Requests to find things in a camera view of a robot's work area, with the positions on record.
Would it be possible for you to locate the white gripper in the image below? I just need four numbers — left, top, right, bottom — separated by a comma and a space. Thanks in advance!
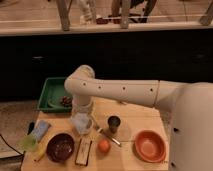
70, 113, 92, 135

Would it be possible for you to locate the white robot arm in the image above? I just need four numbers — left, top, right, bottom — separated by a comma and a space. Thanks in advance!
64, 65, 213, 171

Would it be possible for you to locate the dark metal cup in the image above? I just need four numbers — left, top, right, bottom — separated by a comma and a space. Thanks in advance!
108, 116, 121, 133

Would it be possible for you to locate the blue folded towel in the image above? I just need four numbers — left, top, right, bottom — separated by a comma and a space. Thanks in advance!
31, 120, 51, 142

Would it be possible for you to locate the green paper cup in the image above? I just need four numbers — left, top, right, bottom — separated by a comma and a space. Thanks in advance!
19, 135, 38, 152

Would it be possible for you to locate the metal spoon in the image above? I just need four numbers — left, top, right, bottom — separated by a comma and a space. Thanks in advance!
97, 128, 122, 147

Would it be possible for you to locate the dark red object in tray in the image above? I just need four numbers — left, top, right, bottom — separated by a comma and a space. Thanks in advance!
61, 96, 72, 107

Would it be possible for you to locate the orange round fruit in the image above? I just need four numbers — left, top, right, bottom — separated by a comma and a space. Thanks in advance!
97, 139, 111, 154

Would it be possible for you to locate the wooden rectangular block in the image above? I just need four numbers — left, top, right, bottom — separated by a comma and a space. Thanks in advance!
75, 138, 92, 166

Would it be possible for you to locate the dark brown bowl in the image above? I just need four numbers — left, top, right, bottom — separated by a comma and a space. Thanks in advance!
46, 133, 75, 163

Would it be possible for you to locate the green plastic tray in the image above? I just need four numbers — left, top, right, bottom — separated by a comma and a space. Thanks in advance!
37, 77, 72, 113

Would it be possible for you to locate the yellow banana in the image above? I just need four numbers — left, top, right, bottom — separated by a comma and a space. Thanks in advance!
33, 145, 46, 162

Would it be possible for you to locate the orange plastic bowl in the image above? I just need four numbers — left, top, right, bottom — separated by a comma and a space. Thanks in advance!
134, 130, 166, 163

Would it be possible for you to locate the black cable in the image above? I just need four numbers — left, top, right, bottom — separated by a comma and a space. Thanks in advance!
0, 133, 25, 156

